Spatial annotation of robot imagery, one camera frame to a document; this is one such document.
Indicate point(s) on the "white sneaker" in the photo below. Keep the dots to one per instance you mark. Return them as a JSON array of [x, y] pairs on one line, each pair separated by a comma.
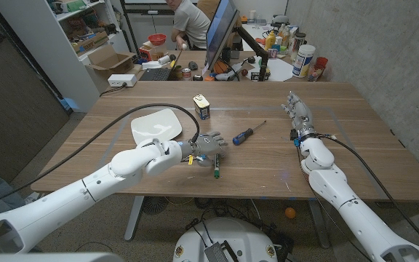
[[33, 198]]

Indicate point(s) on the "white canister blue label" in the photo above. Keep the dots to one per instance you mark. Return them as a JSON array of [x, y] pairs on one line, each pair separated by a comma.
[[303, 60]]

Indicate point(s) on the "soda can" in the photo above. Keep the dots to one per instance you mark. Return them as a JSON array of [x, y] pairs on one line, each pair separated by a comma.
[[186, 74]]

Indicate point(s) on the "orange ball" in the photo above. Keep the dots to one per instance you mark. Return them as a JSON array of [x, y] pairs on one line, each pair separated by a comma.
[[290, 212]]

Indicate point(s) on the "orange basketball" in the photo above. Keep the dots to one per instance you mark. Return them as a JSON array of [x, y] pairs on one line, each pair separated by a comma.
[[219, 67]]

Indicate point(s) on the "red bowl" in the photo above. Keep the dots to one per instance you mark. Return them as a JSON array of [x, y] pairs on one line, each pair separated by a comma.
[[157, 39]]

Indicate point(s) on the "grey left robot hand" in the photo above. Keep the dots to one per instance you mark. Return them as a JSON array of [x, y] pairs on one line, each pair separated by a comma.
[[209, 145]]

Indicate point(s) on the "white paper sheet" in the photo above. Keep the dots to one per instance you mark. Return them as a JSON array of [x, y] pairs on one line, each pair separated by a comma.
[[278, 69]]

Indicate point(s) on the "grey table leg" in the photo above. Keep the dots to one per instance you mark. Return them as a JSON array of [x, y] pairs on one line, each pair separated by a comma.
[[318, 222], [134, 218]]

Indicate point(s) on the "white paper roll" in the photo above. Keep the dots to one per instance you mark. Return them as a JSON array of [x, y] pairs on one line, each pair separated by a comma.
[[164, 59]]

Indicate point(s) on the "open cardboard box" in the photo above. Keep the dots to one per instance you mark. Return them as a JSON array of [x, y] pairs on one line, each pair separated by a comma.
[[107, 60]]

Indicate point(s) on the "black computer mouse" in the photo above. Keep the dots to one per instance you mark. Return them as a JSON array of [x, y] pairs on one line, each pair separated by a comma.
[[193, 65]]

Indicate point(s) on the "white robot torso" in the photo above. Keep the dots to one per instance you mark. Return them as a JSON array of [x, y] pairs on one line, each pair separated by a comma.
[[227, 236]]

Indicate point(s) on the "white power box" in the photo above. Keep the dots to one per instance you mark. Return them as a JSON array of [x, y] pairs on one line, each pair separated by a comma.
[[121, 80]]

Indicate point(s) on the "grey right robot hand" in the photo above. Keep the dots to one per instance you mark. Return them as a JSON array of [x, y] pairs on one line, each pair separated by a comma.
[[301, 116]]

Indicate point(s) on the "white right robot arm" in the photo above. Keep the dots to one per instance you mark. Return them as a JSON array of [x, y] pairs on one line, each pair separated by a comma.
[[333, 185]]

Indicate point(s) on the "yellow squeeze bottle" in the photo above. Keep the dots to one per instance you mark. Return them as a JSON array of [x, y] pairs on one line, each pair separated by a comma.
[[270, 40]]

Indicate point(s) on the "printed cardboard box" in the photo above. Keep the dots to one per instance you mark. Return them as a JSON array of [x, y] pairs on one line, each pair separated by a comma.
[[90, 43]]

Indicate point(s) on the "white shelf unit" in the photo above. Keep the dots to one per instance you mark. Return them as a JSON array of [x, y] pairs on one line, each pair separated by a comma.
[[42, 43]]

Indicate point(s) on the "black computer monitor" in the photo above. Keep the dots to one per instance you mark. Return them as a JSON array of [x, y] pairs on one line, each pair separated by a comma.
[[220, 32]]

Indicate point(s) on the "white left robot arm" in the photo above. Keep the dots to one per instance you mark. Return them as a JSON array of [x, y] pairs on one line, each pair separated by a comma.
[[86, 193]]

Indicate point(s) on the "person in grey shirt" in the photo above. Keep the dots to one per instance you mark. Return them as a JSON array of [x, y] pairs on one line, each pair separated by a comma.
[[193, 22]]

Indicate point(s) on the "green white marker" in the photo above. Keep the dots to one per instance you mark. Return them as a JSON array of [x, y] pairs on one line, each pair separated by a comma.
[[216, 171]]

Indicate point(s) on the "white paper plate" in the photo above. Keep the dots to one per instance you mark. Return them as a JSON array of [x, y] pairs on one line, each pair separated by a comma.
[[155, 125]]

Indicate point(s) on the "dark lidded jar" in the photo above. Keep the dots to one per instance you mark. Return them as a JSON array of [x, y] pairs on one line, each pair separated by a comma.
[[299, 41]]

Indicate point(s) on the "black keyboard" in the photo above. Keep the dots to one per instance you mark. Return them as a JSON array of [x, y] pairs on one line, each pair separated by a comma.
[[155, 74]]

